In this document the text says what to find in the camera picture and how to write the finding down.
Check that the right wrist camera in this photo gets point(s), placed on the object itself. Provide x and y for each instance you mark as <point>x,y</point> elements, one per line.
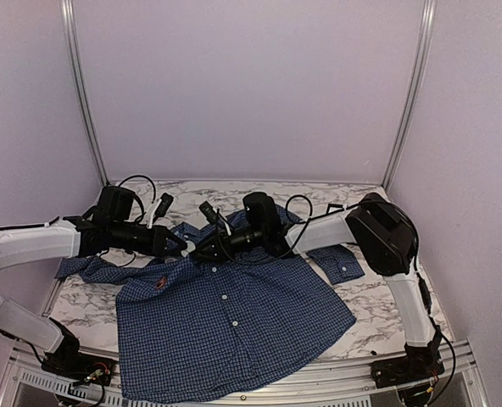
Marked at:
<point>214,217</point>

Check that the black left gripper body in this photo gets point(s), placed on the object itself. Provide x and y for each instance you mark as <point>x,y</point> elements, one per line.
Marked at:
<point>120,239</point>

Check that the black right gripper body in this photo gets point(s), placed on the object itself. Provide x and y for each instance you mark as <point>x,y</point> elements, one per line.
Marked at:
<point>257,235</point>

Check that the aluminium frame post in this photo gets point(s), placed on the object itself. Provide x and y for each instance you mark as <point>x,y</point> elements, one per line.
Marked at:
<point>416,80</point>
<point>72,44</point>

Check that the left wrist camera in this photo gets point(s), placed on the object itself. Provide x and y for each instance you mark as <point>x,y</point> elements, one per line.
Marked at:
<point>158,209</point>

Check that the blue checked button shirt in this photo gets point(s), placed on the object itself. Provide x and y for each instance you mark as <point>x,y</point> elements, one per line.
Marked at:
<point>226,325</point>

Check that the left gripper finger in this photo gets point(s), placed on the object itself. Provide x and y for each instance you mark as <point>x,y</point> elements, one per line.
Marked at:
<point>168,235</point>
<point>175,252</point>

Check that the right aluminium frame post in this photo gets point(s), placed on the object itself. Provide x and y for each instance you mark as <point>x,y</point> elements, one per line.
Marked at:
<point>416,80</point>

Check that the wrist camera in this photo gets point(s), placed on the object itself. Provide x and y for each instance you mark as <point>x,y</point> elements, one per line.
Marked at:
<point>158,209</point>
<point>214,217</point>

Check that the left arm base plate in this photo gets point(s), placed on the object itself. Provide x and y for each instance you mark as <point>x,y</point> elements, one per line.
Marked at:
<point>81,368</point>

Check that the left aluminium frame post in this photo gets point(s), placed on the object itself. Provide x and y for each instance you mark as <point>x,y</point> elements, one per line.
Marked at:
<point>72,44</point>

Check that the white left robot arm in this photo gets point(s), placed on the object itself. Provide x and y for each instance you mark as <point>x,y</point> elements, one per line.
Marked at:
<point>56,239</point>

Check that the aluminium front rail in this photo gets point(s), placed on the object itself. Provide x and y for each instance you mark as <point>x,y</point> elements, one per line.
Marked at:
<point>326,382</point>

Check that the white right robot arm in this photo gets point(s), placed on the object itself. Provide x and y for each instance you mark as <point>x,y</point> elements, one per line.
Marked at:
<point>382,231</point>

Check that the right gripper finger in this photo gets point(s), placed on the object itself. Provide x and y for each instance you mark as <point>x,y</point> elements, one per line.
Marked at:
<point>208,245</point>
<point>208,257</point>

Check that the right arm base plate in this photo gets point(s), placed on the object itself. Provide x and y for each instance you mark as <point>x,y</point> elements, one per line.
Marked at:
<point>417,364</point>

